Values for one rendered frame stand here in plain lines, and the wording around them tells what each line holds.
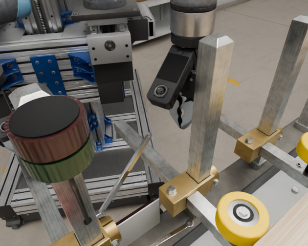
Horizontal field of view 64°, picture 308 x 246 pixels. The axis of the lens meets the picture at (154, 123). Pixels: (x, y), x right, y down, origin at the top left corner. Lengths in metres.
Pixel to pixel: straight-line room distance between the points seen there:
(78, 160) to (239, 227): 0.28
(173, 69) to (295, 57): 0.27
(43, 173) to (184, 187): 0.36
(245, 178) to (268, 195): 0.12
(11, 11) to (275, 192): 0.85
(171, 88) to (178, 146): 1.39
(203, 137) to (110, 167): 1.01
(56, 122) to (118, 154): 1.28
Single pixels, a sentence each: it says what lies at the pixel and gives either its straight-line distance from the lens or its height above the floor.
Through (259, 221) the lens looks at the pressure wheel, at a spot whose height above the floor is 0.91.
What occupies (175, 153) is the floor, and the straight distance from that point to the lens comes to 1.74.
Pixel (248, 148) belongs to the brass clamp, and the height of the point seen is 0.83.
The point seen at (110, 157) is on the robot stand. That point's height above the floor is 0.21.
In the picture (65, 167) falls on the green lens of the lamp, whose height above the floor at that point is 1.12.
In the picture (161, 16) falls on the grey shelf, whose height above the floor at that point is 0.19.
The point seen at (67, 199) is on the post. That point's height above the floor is 1.00.
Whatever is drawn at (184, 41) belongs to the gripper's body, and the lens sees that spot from 0.43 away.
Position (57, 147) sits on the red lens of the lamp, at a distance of 0.20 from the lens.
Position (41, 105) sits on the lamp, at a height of 1.15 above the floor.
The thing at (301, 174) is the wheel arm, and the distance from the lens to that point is 0.65.
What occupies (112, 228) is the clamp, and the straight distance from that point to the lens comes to 0.46.
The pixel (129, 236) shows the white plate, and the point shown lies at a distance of 0.60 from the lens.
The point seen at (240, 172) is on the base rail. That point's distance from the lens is 0.76.
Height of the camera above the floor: 1.27
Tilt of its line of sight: 40 degrees down
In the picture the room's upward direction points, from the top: 2 degrees counter-clockwise
